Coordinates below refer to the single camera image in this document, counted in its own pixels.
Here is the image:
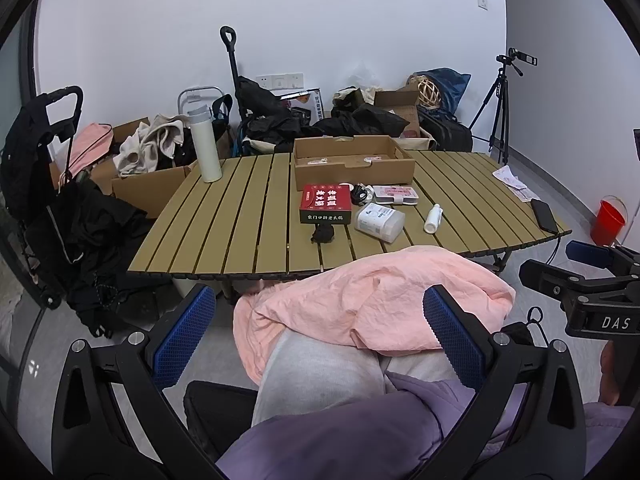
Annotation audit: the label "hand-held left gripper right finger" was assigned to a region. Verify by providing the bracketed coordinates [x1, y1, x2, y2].
[422, 284, 587, 480]

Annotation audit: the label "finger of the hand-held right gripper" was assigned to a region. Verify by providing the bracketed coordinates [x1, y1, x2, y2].
[518, 258, 608, 303]
[565, 240, 640, 272]

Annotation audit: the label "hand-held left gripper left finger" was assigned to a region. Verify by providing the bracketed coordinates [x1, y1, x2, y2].
[51, 284, 221, 480]

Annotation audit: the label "white plastic swab container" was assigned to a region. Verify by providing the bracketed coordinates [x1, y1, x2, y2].
[355, 203, 406, 244]

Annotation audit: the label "red printed box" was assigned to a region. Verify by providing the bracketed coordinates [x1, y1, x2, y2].
[299, 184, 352, 224]

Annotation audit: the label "shallow cardboard tray box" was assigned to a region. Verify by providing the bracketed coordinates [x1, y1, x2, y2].
[292, 135, 417, 192]

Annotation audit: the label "person's right forearm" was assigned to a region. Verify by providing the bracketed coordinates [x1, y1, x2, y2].
[582, 342, 638, 473]

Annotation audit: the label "red plastic bucket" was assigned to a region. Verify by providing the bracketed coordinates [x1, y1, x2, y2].
[590, 196, 627, 247]

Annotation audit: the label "black smartphone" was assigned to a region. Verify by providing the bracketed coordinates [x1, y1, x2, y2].
[530, 198, 559, 234]

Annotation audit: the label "black fabric seat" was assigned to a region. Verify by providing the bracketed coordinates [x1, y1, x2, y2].
[183, 380, 261, 462]

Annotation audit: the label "pink blanket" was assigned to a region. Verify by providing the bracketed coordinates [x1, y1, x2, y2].
[233, 246, 517, 385]

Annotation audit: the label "purple jacket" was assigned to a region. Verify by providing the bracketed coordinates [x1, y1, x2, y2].
[217, 372, 531, 480]

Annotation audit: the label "person's grey trouser leg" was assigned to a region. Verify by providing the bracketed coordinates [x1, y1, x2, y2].
[251, 330, 463, 428]

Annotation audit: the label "large cardboard box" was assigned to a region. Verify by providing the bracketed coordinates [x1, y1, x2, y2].
[89, 117, 236, 219]

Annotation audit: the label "black suitcase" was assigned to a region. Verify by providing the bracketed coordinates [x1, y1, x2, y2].
[417, 109, 474, 154]

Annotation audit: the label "white thermos bottle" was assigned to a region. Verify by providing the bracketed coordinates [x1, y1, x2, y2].
[187, 105, 223, 183]

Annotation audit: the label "beige clothes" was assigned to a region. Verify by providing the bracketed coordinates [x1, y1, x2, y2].
[114, 114, 190, 177]

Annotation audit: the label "black tripod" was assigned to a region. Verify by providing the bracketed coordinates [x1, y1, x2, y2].
[467, 55, 511, 163]

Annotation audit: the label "cream fabric bag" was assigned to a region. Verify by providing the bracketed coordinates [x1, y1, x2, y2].
[242, 138, 294, 157]

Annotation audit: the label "pink garment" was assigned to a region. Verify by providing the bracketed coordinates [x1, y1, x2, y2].
[59, 122, 115, 182]

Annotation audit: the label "blue bag with woven basket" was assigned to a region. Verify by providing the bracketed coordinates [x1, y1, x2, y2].
[407, 67, 472, 117]

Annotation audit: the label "woven rattan ball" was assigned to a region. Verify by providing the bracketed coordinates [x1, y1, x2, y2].
[414, 75, 441, 110]

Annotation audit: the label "black tote bag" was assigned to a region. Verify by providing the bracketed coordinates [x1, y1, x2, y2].
[212, 94, 234, 127]

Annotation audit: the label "open cardboard box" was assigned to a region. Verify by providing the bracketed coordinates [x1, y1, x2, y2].
[372, 87, 432, 141]

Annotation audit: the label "black hand trolley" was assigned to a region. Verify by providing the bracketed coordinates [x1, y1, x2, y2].
[0, 85, 84, 311]

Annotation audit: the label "black clothing pile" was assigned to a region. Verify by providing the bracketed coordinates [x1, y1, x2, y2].
[245, 104, 412, 142]

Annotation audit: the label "white metal rack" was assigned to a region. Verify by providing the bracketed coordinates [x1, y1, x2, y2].
[177, 87, 223, 117]

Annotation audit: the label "black folding wagon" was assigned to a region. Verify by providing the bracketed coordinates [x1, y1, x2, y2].
[220, 26, 301, 157]

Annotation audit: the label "printed product box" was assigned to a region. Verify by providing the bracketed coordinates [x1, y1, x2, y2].
[280, 89, 325, 122]

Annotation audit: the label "beige canvas bag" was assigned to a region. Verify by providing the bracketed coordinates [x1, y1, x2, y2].
[333, 86, 386, 109]

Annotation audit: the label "black camera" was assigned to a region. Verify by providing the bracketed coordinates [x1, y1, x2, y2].
[496, 48, 538, 77]

